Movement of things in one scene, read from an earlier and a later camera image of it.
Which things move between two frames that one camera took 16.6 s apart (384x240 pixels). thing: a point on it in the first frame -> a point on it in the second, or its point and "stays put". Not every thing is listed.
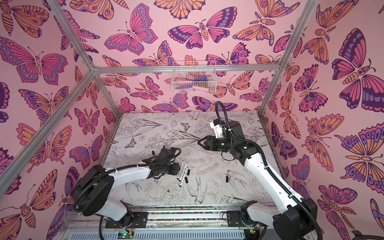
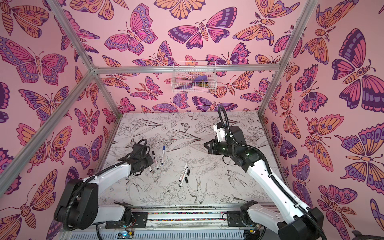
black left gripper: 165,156 -> 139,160
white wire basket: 194,77 stays put
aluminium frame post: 85,57 stays put
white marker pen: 182,178 stays put
